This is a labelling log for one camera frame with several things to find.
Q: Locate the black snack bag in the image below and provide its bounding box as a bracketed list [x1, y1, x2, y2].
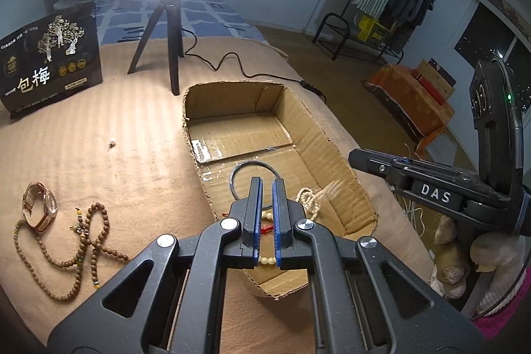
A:
[1, 1, 103, 119]

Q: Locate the black tripod stand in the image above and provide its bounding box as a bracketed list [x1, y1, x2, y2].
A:
[127, 0, 186, 97]

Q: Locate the cream bead bracelet green pendant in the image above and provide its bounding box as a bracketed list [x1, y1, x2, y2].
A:
[223, 208, 276, 269]

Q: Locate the blue checkered bed sheet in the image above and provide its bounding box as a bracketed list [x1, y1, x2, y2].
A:
[93, 0, 271, 46]

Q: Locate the brown cardboard box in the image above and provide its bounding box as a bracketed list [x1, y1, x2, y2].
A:
[181, 79, 379, 301]

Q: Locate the black power cable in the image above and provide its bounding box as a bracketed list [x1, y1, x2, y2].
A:
[180, 28, 329, 105]

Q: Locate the orange cloth covered box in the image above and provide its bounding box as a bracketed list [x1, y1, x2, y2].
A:
[364, 64, 455, 157]

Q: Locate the yellow box on rack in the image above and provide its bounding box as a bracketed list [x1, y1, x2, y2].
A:
[356, 15, 389, 47]

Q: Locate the dark thin bangle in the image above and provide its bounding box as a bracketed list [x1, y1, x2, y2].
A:
[228, 159, 281, 202]

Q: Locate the wristwatch with red strap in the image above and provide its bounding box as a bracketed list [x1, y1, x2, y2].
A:
[22, 182, 58, 234]

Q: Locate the brown wooden bead necklace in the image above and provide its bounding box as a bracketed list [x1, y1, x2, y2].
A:
[12, 201, 131, 303]

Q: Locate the tan blanket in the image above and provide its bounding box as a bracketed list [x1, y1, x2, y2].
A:
[1, 38, 433, 353]

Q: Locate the black clothes rack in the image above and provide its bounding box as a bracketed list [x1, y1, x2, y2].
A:
[312, 0, 436, 64]

